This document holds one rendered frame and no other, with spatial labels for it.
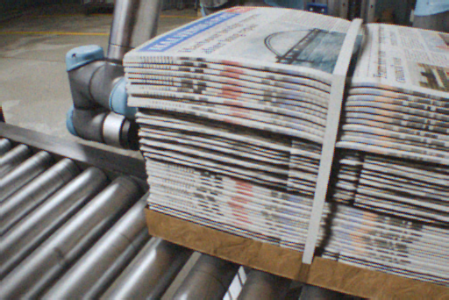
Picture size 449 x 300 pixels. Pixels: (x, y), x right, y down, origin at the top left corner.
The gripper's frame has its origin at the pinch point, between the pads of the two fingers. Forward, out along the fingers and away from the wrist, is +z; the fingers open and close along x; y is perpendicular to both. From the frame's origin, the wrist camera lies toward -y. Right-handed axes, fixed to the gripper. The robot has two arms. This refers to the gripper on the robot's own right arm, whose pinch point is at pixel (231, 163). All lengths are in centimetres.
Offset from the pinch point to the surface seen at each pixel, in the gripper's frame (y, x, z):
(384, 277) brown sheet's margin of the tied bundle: 6.5, -22.4, 25.5
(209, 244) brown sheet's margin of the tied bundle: 4.6, -22.7, 6.9
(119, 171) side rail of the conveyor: 1.8, -11.9, -14.1
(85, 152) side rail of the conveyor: 1.9, -9.5, -23.8
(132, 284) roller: 1.8, -29.4, 0.9
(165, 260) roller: 1.4, -24.5, 2.1
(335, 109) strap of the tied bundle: 22.5, -22.7, 17.7
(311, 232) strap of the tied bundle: 10.2, -22.8, 17.5
